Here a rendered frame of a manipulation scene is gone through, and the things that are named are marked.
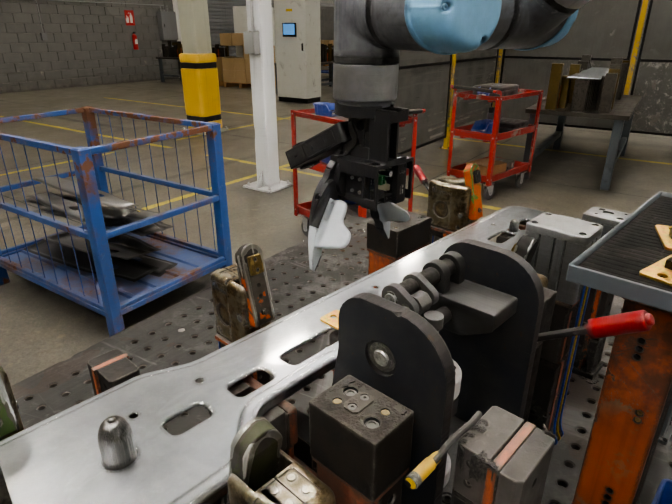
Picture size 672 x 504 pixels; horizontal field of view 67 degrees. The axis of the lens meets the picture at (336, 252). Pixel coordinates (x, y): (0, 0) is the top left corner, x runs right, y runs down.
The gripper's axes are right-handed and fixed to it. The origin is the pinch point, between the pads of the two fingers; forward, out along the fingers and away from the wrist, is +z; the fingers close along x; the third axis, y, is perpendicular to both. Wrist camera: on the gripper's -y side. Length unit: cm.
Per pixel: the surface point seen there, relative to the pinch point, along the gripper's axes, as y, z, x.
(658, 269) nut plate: 33.8, -5.3, 10.5
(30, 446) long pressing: -7.7, 11.5, -39.7
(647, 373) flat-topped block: 34.7, 11.7, 18.4
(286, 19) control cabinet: -802, -41, 702
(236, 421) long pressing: 4.6, 11.3, -23.0
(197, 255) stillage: -207, 97, 98
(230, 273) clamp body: -18.6, 7.2, -6.6
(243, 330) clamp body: -13.4, 14.3, -8.6
